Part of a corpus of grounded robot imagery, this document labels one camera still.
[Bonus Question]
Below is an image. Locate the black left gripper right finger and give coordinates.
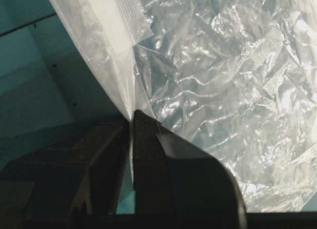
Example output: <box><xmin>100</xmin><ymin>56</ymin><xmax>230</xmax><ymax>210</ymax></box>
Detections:
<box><xmin>132</xmin><ymin>110</ymin><xmax>248</xmax><ymax>229</ymax></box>

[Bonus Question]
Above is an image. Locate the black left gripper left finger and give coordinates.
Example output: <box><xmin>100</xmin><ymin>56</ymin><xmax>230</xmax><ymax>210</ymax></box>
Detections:
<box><xmin>0</xmin><ymin>120</ymin><xmax>129</xmax><ymax>229</ymax></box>

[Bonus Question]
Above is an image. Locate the clear zip bag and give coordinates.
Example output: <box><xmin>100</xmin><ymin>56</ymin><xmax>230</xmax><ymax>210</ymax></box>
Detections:
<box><xmin>49</xmin><ymin>0</ymin><xmax>317</xmax><ymax>212</ymax></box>

